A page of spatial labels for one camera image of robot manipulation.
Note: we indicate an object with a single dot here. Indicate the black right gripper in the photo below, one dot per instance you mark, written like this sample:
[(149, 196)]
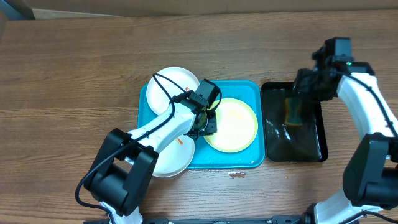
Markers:
[(306, 86)]

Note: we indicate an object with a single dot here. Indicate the white plate with orange streak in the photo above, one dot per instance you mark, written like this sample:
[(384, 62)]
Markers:
[(175, 158)]

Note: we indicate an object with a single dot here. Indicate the yellow plate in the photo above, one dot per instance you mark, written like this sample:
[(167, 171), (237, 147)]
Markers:
[(237, 126)]

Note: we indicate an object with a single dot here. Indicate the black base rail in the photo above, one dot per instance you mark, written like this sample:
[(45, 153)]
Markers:
[(280, 219)]

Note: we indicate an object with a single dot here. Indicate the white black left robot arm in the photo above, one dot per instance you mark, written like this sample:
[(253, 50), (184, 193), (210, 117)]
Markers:
[(122, 169)]

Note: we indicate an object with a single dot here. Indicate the white plate with red ring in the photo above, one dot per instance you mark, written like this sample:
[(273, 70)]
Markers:
[(157, 99)]

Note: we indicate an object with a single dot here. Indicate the black water tray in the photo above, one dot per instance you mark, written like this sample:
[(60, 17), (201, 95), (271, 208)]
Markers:
[(305, 143)]

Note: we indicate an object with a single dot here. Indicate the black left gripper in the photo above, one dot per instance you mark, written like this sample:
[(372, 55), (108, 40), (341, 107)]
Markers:
[(212, 129)]

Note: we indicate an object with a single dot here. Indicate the blue plastic tray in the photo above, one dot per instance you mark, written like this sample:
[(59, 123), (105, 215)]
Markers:
[(206, 157)]

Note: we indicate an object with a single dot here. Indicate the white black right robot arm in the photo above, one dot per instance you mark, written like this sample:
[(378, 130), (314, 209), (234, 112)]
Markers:
[(368, 185)]

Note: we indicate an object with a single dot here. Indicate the green yellow sponge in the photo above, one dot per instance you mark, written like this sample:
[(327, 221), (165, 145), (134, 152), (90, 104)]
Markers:
[(293, 106)]

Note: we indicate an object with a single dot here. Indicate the brown cardboard backdrop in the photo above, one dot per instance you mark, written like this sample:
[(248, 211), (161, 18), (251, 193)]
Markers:
[(196, 7)]

